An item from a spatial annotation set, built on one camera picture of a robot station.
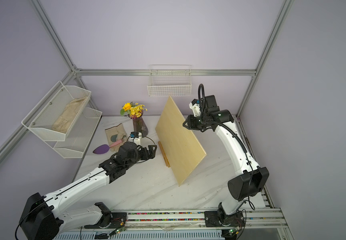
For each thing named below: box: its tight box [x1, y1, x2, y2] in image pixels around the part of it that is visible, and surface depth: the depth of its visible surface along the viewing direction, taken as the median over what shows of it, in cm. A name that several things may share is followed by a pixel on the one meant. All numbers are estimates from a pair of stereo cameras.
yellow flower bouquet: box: [120, 101, 148, 119], surface depth 92 cm
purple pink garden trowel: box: [92, 139, 123, 155], surface depth 103 cm
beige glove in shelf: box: [51, 96, 88, 134], surface depth 81 cm
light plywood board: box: [155, 96, 207, 187], surface depth 80 cm
